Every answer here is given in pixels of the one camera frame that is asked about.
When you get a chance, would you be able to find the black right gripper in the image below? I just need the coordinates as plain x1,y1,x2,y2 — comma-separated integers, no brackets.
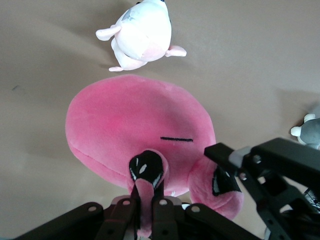
204,137,320,240

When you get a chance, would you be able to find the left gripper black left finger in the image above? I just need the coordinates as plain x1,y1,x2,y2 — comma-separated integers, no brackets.
14,197,138,240

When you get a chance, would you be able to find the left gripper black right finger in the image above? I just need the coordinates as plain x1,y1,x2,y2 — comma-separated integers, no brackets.
151,197,261,240

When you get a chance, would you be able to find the round pink plush toy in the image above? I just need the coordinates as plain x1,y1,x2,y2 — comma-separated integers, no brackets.
65,74,245,237

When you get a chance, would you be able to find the grey and white husky plush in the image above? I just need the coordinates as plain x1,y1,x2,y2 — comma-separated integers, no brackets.
290,104,320,149

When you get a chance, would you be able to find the white and pink dog plush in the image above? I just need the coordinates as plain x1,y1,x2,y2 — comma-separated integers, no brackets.
95,0,188,73

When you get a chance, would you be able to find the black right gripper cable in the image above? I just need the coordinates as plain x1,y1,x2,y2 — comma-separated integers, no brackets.
303,188,320,210

